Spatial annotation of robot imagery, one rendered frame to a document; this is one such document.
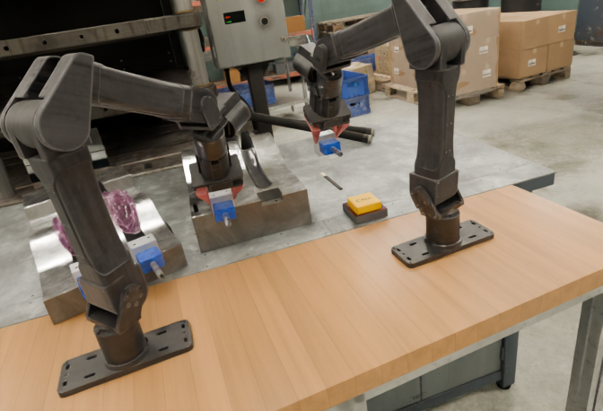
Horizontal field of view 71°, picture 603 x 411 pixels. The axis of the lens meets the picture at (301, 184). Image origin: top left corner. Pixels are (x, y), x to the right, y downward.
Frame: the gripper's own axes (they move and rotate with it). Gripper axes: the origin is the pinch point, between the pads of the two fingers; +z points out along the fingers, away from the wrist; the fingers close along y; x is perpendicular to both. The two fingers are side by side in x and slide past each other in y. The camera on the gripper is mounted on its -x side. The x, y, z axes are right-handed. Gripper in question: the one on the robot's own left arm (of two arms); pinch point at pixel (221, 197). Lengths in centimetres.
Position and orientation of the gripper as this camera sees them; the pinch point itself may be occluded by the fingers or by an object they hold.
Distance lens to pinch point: 93.5
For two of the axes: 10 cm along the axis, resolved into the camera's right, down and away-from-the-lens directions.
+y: -9.5, 2.2, -2.2
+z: -0.3, 6.4, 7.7
